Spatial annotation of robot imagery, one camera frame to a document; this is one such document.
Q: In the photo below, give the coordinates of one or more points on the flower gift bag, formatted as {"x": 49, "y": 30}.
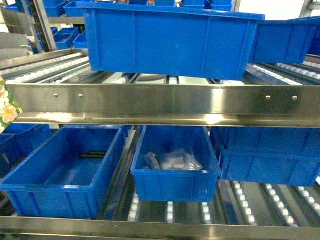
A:
{"x": 10, "y": 110}

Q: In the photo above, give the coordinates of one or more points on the blue bin with plastic bags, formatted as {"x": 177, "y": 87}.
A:
{"x": 175, "y": 164}

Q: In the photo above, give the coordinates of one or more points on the large blue bin behind tray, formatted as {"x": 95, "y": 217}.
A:
{"x": 169, "y": 40}

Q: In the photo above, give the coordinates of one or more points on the open blue bin lower left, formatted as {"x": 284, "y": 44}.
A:
{"x": 68, "y": 176}

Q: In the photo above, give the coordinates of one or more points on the blue bin lower right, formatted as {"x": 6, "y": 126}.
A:
{"x": 268, "y": 155}

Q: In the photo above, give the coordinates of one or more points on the blue bin upper right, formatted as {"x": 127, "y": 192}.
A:
{"x": 284, "y": 41}

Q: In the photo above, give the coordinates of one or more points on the steel shelf front rail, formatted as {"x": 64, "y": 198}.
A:
{"x": 169, "y": 104}

